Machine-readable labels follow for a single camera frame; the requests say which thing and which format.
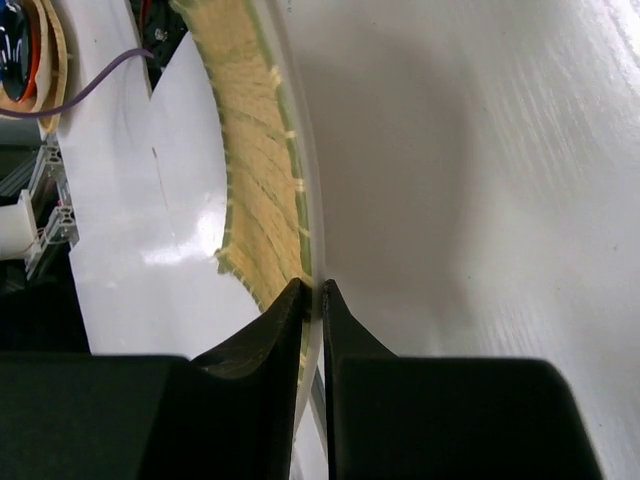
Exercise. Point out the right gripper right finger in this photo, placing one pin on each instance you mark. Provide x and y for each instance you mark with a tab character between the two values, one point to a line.
353	432

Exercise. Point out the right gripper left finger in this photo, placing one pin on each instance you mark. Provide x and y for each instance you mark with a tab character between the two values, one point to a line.
233	406

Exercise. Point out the square woven bamboo mat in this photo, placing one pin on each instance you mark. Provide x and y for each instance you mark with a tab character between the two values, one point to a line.
267	234

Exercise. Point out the aluminium frame rail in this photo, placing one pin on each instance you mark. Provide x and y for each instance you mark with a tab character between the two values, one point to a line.
38	224

